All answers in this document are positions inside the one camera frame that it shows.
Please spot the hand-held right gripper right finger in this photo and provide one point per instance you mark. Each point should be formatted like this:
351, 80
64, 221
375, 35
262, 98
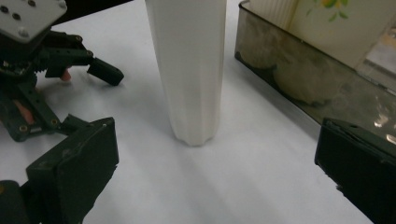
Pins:
364, 174

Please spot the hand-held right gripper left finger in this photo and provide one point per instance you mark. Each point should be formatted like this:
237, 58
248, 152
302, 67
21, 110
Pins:
74, 177

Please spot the white bottle with blue pump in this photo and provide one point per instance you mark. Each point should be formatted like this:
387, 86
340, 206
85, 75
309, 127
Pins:
190, 68

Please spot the grey metal basket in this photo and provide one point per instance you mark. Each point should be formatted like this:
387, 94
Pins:
342, 93

